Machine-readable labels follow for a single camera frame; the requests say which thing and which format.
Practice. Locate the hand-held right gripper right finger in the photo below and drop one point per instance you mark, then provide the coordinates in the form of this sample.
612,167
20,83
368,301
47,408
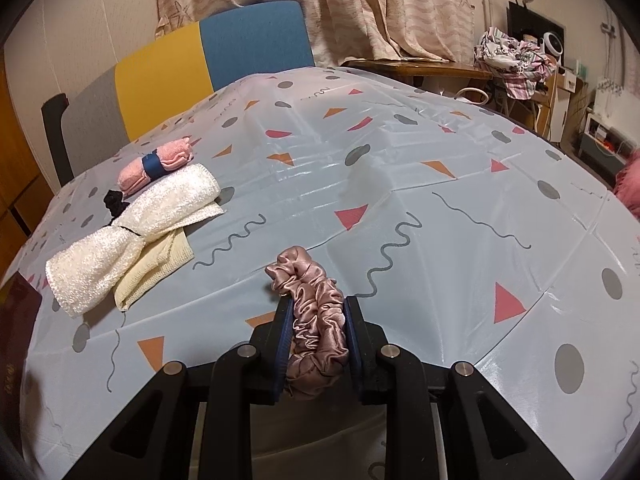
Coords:
352,345

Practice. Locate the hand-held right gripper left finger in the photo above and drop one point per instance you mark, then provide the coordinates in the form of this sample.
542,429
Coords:
282,340

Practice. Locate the pink satin scrunchie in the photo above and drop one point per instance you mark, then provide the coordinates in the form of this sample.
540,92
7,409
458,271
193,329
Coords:
315,325

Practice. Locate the beige mesh cloth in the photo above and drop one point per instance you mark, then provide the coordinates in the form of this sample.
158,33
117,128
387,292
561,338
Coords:
150,272

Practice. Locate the white towel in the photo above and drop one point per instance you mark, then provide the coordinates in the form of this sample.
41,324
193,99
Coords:
150,220

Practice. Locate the pink towel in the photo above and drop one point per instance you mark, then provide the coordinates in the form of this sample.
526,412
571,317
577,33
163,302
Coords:
160,162

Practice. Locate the patterned light blue tablecloth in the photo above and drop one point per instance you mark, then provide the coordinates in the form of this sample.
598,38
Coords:
400,160

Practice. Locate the dark red lid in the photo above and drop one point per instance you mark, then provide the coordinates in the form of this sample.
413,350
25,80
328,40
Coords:
15,320

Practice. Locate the wooden side desk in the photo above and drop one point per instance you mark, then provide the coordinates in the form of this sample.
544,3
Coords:
415,67

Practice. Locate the grey yellow blue chair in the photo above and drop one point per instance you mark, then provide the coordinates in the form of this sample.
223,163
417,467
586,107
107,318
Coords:
250,40

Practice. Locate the wooden cabinet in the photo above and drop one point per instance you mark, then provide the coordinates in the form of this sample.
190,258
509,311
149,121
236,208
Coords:
15,185

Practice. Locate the grey low cabinet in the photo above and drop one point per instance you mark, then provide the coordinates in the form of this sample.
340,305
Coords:
602,147

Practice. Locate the pink cushion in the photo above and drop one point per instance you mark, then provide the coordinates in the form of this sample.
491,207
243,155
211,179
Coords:
630,180

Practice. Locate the pile of clothes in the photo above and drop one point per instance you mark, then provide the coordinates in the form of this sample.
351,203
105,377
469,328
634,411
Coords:
515,60

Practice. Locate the beige patterned curtain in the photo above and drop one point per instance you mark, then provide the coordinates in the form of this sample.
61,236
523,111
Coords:
350,5

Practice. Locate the small white fan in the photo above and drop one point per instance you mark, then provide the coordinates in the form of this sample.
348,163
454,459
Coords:
548,42

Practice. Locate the black monitor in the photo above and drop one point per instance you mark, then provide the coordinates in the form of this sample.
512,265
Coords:
530,17

